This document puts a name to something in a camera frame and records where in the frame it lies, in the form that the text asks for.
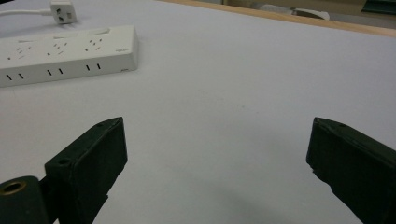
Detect dark green object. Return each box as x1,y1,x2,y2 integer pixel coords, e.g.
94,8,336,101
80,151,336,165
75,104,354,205
361,0,396,16

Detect white power plug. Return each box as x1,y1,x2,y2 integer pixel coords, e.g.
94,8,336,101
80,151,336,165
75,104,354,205
49,0,78,25

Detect white power strip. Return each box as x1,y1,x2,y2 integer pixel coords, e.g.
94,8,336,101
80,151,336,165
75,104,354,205
0,24,140,89

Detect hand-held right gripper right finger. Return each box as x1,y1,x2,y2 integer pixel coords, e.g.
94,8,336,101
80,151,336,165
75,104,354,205
305,117,396,224

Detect white power cable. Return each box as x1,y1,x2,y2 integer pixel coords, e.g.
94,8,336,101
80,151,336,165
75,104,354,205
0,8,52,17

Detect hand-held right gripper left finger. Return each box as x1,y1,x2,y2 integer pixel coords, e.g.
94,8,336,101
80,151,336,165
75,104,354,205
44,116,129,224

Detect white object beyond table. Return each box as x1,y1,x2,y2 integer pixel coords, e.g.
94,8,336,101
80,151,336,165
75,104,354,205
290,7,331,21

